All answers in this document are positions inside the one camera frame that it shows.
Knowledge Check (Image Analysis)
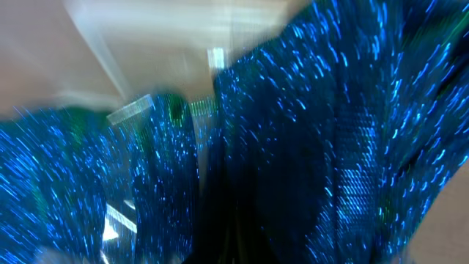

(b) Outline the blue sparkly garment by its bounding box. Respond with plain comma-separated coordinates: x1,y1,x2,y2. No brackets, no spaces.
1,1,468,263

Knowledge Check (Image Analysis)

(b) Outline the clear plastic storage bin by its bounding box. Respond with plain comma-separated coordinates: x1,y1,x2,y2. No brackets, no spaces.
1,0,307,263

